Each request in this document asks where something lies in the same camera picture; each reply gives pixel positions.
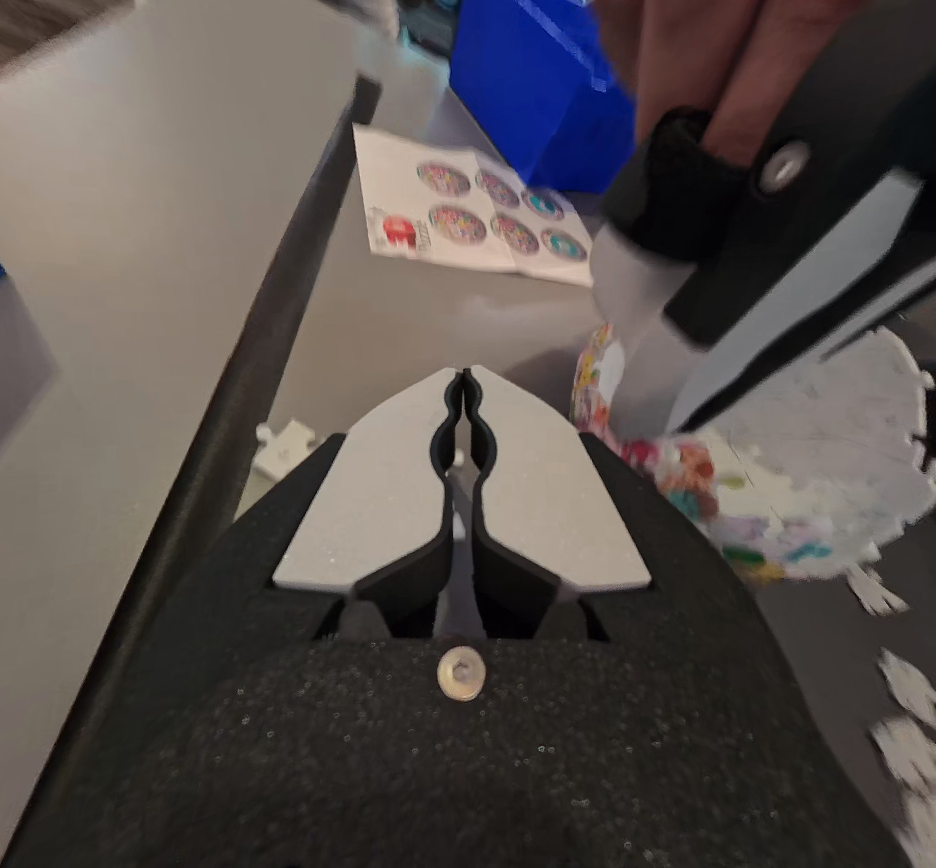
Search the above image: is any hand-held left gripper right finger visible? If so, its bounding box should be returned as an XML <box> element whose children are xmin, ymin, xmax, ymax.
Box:
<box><xmin>468</xmin><ymin>365</ymin><xmax>655</xmax><ymax>638</ymax></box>

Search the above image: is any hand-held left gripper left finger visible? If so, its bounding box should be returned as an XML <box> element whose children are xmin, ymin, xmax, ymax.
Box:
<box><xmin>271</xmin><ymin>365</ymin><xmax>466</xmax><ymax>635</ymax></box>

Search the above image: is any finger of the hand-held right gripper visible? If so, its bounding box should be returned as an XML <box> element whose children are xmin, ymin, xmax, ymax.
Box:
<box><xmin>666</xmin><ymin>171</ymin><xmax>936</xmax><ymax>439</ymax></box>
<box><xmin>585</xmin><ymin>222</ymin><xmax>706</xmax><ymax>439</ymax></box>

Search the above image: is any colourful puzzle ball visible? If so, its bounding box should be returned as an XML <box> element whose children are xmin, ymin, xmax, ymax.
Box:
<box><xmin>571</xmin><ymin>318</ymin><xmax>936</xmax><ymax>585</ymax></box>

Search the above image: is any single white puzzle piece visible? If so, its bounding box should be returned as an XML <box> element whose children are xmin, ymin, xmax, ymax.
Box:
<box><xmin>251</xmin><ymin>418</ymin><xmax>320</xmax><ymax>483</ymax></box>

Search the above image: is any white puzzle leaflet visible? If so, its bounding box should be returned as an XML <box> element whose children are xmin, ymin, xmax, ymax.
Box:
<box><xmin>350</xmin><ymin>121</ymin><xmax>598</xmax><ymax>290</ymax></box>

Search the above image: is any row of white puzzle pieces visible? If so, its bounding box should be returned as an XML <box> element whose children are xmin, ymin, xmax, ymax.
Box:
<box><xmin>844</xmin><ymin>561</ymin><xmax>936</xmax><ymax>843</ymax></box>

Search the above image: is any person's right hand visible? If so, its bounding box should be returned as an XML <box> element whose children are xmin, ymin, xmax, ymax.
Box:
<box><xmin>585</xmin><ymin>0</ymin><xmax>936</xmax><ymax>164</ymax></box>

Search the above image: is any blue plastic bin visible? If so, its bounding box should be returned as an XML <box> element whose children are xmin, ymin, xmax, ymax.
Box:
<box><xmin>445</xmin><ymin>0</ymin><xmax>639</xmax><ymax>197</ymax></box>

